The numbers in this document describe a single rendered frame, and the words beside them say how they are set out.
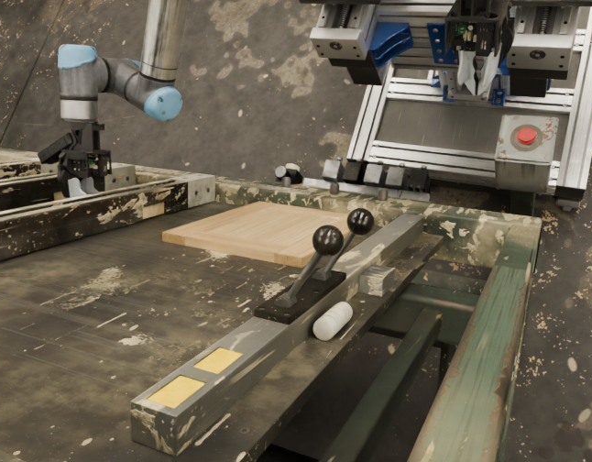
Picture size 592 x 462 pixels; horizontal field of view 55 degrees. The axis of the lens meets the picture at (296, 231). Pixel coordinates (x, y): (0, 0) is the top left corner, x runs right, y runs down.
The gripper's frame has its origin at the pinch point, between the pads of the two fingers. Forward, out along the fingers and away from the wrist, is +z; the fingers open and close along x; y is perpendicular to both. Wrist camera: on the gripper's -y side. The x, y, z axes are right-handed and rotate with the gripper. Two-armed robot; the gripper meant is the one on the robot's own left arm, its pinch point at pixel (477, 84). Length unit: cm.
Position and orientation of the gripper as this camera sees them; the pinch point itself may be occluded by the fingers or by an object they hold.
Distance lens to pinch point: 95.1
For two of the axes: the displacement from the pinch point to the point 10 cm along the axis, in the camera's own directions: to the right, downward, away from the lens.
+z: 1.6, 7.2, 6.8
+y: -4.3, 6.7, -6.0
